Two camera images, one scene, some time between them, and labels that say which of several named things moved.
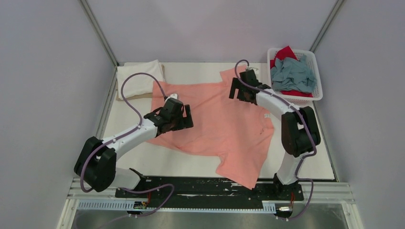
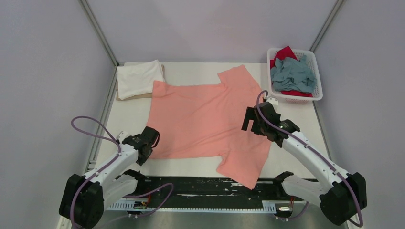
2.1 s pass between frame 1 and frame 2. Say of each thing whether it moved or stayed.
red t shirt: stayed
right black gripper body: moved
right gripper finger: moved
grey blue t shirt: stayed
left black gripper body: moved
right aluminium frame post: stayed
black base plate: stayed
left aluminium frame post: stayed
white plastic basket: stayed
